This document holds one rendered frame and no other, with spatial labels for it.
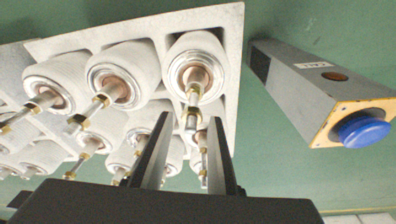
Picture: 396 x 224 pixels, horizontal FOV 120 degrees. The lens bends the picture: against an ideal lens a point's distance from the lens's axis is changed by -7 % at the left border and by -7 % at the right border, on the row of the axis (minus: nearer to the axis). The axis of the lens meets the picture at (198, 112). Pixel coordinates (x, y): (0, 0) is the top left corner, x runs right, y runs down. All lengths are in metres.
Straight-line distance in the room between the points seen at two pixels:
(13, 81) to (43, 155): 0.22
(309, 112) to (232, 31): 0.16
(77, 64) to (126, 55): 0.11
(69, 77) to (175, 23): 0.18
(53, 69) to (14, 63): 0.30
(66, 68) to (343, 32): 0.65
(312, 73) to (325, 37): 0.32
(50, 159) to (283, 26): 0.80
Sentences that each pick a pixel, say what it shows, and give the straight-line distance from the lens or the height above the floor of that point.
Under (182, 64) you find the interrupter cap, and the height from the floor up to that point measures 0.25.
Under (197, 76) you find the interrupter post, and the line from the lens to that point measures 0.16.
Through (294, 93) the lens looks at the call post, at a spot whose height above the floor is 0.25.
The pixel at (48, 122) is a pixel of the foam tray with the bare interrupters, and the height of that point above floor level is 0.16.
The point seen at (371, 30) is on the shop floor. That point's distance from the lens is 0.63.
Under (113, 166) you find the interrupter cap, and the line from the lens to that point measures 0.42.
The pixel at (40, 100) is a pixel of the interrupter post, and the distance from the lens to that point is 0.29.
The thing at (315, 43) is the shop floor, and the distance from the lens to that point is 0.53.
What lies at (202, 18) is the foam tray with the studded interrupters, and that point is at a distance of 0.23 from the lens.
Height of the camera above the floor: 0.41
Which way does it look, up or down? 51 degrees down
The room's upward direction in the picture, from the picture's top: 177 degrees counter-clockwise
